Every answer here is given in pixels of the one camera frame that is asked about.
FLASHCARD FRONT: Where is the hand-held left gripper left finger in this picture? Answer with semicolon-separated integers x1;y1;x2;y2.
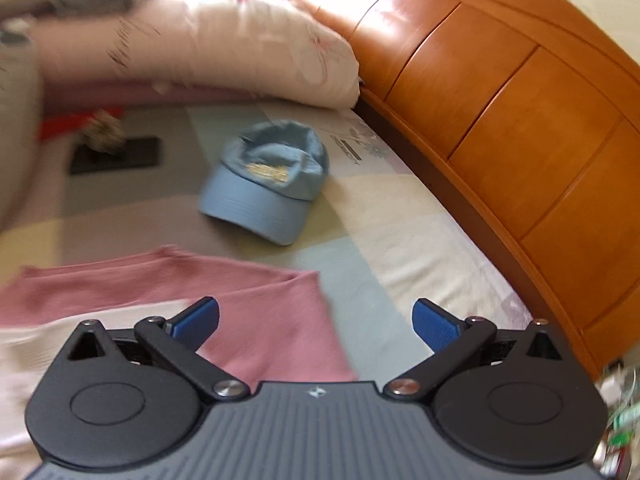
67;296;250;402

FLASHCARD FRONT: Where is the small flower ornament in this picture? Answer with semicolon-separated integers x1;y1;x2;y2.
80;109;126;153

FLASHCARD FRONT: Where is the wooden headboard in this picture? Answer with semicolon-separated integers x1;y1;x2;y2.
277;0;640;381

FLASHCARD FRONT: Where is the blue cap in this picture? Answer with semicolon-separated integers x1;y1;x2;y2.
197;120;330;247

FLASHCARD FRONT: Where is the pink floral folded quilt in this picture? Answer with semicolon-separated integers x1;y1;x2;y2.
30;0;362;111

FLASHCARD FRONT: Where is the grey cat face cushion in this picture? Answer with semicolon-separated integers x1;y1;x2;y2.
0;30;43;231

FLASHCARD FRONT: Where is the pink and white sweater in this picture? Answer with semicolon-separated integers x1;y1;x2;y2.
0;245;361;480

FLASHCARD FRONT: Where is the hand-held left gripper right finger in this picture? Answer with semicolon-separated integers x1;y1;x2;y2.
383;298;566;402

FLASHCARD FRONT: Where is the red flat item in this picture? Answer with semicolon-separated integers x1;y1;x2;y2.
40;107;123;141

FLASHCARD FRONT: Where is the black phone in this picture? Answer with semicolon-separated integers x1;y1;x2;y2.
69;136;163;176

